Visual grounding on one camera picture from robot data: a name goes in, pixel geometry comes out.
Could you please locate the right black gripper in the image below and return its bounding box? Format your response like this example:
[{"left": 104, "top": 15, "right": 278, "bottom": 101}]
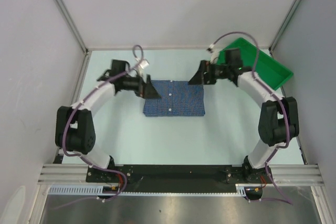
[{"left": 187, "top": 60, "right": 229, "bottom": 87}]

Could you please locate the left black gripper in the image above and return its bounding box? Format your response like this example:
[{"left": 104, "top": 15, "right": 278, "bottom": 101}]
[{"left": 121, "top": 73, "right": 161, "bottom": 100}]

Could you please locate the blue checkered long sleeve shirt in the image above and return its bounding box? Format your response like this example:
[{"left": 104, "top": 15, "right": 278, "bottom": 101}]
[{"left": 143, "top": 80, "right": 205, "bottom": 117}]

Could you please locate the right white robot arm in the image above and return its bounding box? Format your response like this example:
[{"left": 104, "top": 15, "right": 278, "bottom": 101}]
[{"left": 188, "top": 48, "right": 299, "bottom": 183}]

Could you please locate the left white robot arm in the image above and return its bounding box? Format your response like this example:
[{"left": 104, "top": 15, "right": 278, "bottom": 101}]
[{"left": 55, "top": 59, "right": 161, "bottom": 182}]

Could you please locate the green plastic tray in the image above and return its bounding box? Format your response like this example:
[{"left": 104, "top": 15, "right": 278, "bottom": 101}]
[{"left": 217, "top": 37, "right": 293, "bottom": 90}]

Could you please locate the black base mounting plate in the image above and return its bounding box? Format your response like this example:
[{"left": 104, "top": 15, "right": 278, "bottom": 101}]
[{"left": 86, "top": 165, "right": 274, "bottom": 195}]

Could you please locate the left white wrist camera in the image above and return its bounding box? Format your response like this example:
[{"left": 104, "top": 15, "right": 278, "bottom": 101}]
[{"left": 136, "top": 59, "right": 149, "bottom": 77}]

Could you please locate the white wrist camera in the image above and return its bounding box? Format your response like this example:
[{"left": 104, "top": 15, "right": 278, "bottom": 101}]
[
  {"left": 209, "top": 49, "right": 220, "bottom": 65},
  {"left": 136, "top": 59, "right": 149, "bottom": 77}
]

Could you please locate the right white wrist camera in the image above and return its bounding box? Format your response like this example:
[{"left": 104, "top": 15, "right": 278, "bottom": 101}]
[{"left": 209, "top": 49, "right": 220, "bottom": 65}]

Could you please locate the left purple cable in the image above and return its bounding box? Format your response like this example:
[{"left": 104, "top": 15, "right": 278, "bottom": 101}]
[{"left": 49, "top": 45, "right": 145, "bottom": 210}]

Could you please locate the grey slotted cable duct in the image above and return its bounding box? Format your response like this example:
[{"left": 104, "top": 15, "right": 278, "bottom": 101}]
[{"left": 48, "top": 185, "right": 261, "bottom": 197}]

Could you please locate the aluminium frame rail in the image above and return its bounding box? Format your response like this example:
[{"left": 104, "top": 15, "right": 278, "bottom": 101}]
[{"left": 38, "top": 164, "right": 324, "bottom": 186}]

